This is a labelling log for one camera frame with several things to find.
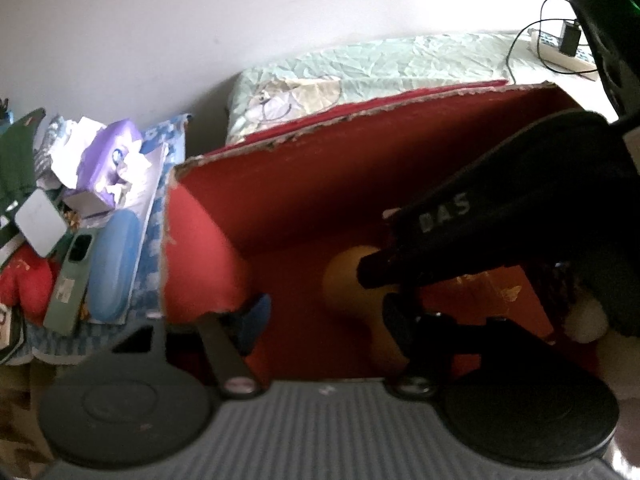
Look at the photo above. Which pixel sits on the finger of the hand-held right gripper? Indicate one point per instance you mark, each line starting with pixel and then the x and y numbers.
pixel 385 267

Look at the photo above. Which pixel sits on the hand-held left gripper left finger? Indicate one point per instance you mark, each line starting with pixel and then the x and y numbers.
pixel 255 317

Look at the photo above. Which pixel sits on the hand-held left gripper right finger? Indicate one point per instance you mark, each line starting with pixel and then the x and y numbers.
pixel 395 317

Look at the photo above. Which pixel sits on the red cardboard box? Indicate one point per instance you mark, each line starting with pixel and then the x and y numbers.
pixel 300 195

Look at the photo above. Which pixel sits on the blue checkered cloth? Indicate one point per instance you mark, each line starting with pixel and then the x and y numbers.
pixel 150 240

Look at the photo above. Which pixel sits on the white power strip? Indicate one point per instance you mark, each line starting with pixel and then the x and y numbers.
pixel 575 62

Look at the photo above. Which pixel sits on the blue glasses case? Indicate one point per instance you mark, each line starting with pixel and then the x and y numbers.
pixel 114 265

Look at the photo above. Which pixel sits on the black charger plug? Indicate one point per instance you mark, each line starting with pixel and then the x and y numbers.
pixel 570 37

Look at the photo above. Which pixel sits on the blue white booklet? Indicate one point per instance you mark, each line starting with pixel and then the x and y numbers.
pixel 147 195

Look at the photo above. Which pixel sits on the green phone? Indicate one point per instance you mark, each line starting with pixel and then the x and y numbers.
pixel 67 280

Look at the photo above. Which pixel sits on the light green quilt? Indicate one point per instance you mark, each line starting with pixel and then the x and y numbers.
pixel 380 67

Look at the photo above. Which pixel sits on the purple tissue pack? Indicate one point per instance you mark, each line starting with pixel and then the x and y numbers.
pixel 112 160

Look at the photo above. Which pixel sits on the red plush toy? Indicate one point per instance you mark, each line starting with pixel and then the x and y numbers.
pixel 25 287

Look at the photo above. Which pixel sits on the small white box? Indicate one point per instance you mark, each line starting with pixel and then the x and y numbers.
pixel 41 222

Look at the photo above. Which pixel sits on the brown cardboard carton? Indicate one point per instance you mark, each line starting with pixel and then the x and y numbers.
pixel 20 410

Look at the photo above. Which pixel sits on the dark green cloth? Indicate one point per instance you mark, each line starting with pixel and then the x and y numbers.
pixel 17 155

